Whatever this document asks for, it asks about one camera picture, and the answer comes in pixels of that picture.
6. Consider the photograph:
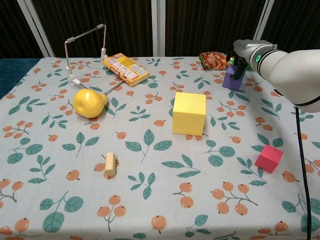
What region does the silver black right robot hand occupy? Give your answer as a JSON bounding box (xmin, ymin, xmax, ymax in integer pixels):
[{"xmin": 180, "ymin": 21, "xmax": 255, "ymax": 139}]
[{"xmin": 226, "ymin": 49, "xmax": 248, "ymax": 81}]

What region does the purple cube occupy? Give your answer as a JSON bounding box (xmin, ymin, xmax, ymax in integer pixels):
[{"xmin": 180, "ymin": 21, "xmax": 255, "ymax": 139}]
[{"xmin": 221, "ymin": 65, "xmax": 247, "ymax": 91}]

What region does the large yellow foam cube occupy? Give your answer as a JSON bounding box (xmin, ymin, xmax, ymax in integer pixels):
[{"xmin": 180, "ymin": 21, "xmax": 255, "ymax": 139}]
[{"xmin": 172, "ymin": 91, "xmax": 207, "ymax": 137}]

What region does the small red foam cube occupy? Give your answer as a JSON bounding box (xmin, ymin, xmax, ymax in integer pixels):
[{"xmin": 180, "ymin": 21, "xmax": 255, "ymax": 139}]
[{"xmin": 254, "ymin": 144, "xmax": 284, "ymax": 174}]

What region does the green orange snack bag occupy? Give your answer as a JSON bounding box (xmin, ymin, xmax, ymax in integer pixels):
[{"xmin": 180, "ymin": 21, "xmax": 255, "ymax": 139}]
[{"xmin": 199, "ymin": 51, "xmax": 252, "ymax": 72}]

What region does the dark partition screen panel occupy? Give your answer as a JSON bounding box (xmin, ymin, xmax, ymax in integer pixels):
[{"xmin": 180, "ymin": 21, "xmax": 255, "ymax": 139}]
[
  {"xmin": 158, "ymin": 0, "xmax": 270, "ymax": 57},
  {"xmin": 0, "ymin": 0, "xmax": 51, "ymax": 59},
  {"xmin": 24, "ymin": 0, "xmax": 160, "ymax": 58},
  {"xmin": 259, "ymin": 0, "xmax": 320, "ymax": 53}
]

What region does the yellow snack box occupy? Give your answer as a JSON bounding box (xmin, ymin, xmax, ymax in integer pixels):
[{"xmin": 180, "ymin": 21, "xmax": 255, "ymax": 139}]
[{"xmin": 102, "ymin": 52, "xmax": 150, "ymax": 88}]

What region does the floral fruit print tablecloth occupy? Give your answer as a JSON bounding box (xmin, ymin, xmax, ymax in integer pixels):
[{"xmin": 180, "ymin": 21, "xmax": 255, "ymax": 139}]
[{"xmin": 0, "ymin": 56, "xmax": 320, "ymax": 240}]

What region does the yellow pear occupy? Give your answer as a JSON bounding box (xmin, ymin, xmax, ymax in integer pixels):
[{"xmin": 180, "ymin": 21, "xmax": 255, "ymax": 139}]
[{"xmin": 73, "ymin": 88, "xmax": 110, "ymax": 119}]

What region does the small wooden block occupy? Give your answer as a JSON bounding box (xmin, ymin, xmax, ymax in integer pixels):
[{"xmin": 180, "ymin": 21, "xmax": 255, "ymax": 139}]
[{"xmin": 104, "ymin": 152, "xmax": 118, "ymax": 177}]

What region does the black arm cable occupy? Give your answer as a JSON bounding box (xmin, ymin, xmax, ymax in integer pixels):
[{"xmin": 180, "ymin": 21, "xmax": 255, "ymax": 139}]
[{"xmin": 294, "ymin": 106, "xmax": 313, "ymax": 240}]

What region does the metal wire frame stand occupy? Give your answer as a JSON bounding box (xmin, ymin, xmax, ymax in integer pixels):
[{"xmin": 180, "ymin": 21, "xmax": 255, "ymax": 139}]
[{"xmin": 64, "ymin": 23, "xmax": 123, "ymax": 96}]

